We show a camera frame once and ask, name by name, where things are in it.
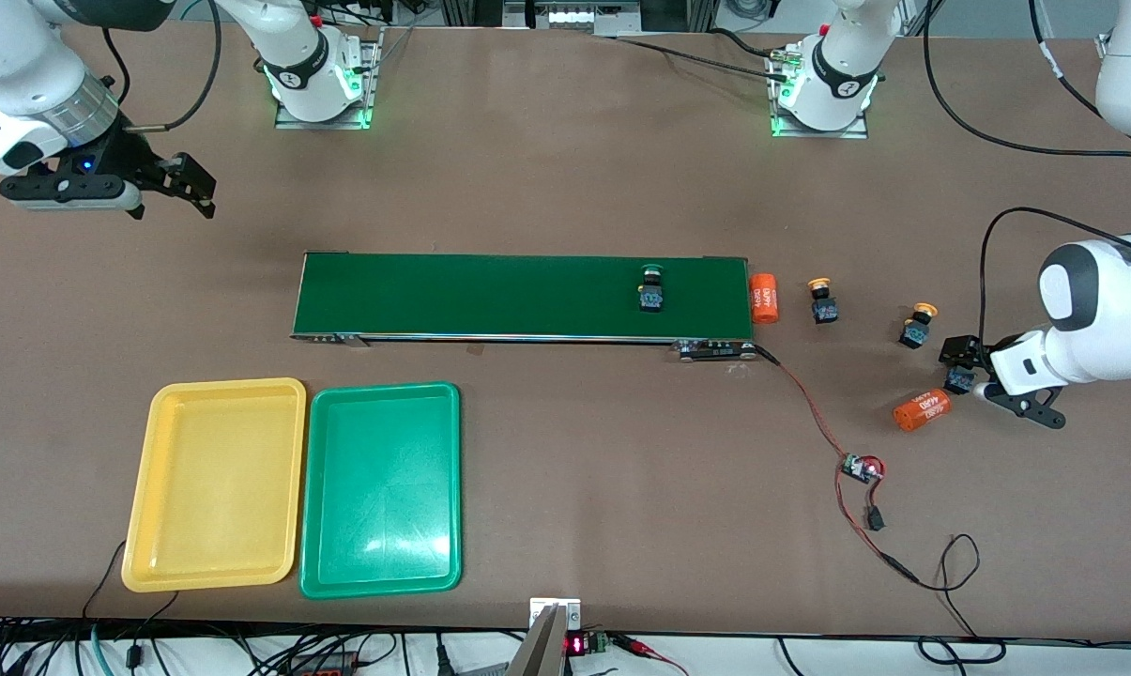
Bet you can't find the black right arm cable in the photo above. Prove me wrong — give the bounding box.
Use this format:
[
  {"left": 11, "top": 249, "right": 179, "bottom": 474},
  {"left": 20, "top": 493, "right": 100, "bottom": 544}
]
[{"left": 103, "top": 0, "right": 223, "bottom": 132}]

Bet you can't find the black base power cable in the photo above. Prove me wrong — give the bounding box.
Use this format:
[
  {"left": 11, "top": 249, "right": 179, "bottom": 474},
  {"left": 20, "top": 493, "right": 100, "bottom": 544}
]
[{"left": 612, "top": 28, "right": 796, "bottom": 81}]

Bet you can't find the grey metal bar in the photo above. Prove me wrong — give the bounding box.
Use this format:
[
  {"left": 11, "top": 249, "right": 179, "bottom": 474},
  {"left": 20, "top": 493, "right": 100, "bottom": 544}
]
[{"left": 506, "top": 604, "right": 568, "bottom": 676}]

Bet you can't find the red black conveyor cable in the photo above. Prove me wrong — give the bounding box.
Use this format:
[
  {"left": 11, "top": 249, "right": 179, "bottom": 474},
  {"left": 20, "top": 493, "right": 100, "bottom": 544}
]
[{"left": 753, "top": 346, "right": 852, "bottom": 463}]

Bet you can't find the red black supply cable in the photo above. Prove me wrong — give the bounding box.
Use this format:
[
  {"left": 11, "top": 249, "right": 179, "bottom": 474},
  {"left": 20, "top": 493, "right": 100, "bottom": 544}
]
[{"left": 833, "top": 455, "right": 921, "bottom": 585}]

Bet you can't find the red clip lead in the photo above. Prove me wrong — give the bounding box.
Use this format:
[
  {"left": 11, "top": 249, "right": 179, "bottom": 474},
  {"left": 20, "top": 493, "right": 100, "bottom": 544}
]
[{"left": 619, "top": 637, "right": 688, "bottom": 675}]

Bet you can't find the green plastic tray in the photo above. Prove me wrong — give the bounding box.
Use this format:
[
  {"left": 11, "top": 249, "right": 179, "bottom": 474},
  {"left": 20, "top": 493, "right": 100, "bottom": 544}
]
[{"left": 298, "top": 381, "right": 463, "bottom": 600}]

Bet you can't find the silver mounting bracket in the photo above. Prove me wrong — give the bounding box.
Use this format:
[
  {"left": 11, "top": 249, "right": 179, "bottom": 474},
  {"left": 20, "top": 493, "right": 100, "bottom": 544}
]
[{"left": 529, "top": 597, "right": 582, "bottom": 632}]

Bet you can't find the thin black looped cable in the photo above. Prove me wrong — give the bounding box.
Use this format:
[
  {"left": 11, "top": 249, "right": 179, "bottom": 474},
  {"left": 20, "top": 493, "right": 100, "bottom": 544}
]
[{"left": 917, "top": 533, "right": 1007, "bottom": 663}]

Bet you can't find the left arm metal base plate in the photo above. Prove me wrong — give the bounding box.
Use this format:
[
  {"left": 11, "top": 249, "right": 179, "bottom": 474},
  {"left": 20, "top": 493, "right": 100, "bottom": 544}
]
[{"left": 770, "top": 47, "right": 871, "bottom": 140}]

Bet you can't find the green conveyor belt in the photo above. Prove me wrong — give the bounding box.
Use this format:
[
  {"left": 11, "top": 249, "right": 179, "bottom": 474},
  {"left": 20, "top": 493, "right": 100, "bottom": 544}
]
[{"left": 289, "top": 250, "right": 758, "bottom": 363}]

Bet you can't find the yellow push button switch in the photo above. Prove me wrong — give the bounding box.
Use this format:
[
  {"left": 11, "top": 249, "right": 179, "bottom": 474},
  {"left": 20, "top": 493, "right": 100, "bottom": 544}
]
[
  {"left": 898, "top": 301, "right": 940, "bottom": 350},
  {"left": 806, "top": 277, "right": 840, "bottom": 325}
]

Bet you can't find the yellow plastic tray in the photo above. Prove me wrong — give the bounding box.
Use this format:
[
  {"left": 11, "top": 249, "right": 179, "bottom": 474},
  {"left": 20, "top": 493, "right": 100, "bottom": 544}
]
[{"left": 120, "top": 377, "right": 308, "bottom": 594}]

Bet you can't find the aluminium profile frame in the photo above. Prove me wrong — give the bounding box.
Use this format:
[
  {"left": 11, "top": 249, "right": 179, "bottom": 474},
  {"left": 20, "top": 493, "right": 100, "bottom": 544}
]
[{"left": 438, "top": 0, "right": 721, "bottom": 38}]

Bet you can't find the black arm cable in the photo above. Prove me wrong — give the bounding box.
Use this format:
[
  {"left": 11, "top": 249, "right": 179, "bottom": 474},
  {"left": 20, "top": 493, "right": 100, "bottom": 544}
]
[
  {"left": 103, "top": 0, "right": 223, "bottom": 132},
  {"left": 922, "top": 0, "right": 1131, "bottom": 376}
]

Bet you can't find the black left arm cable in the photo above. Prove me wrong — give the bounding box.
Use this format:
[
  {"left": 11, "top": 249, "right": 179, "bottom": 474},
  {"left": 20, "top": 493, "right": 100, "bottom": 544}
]
[{"left": 922, "top": 0, "right": 1131, "bottom": 376}]

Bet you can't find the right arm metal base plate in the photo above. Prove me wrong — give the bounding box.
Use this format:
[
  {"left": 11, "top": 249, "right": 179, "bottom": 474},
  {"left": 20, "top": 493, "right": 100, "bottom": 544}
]
[{"left": 274, "top": 28, "right": 383, "bottom": 131}]

